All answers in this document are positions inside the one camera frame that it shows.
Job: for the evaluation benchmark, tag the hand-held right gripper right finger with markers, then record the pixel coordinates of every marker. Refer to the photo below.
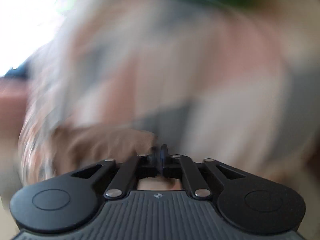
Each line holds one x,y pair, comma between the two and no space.
166,161

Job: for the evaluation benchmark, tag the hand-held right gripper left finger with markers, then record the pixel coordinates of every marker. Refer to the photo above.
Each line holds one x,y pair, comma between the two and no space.
156,161

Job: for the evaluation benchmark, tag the brown garment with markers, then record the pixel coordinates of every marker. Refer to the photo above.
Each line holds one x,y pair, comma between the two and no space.
100,142

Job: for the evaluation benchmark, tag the checked pink grey duvet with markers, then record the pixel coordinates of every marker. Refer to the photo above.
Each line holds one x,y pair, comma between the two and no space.
200,80

